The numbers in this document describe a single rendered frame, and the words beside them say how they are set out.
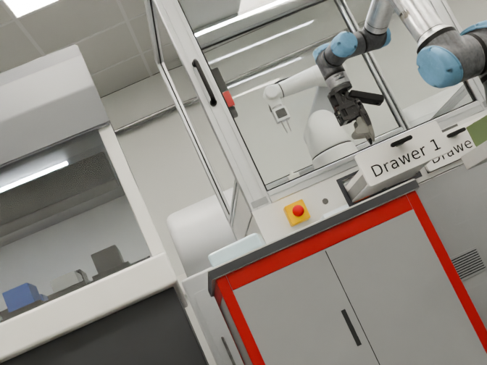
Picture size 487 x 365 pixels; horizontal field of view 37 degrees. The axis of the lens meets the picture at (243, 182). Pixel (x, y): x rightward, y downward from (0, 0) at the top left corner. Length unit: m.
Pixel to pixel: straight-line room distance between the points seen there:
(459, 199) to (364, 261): 0.81
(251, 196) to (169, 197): 3.32
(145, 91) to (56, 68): 3.61
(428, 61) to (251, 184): 0.89
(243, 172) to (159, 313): 0.60
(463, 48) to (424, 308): 0.68
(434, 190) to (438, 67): 0.83
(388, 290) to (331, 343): 0.21
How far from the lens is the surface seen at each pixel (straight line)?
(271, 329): 1.96
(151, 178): 5.95
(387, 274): 2.02
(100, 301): 2.32
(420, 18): 2.05
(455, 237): 2.72
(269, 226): 2.59
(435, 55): 1.98
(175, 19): 2.82
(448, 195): 2.74
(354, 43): 2.41
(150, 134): 6.03
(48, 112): 2.47
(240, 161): 2.63
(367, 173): 2.32
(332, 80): 2.48
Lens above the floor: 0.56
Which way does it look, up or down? 11 degrees up
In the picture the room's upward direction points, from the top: 25 degrees counter-clockwise
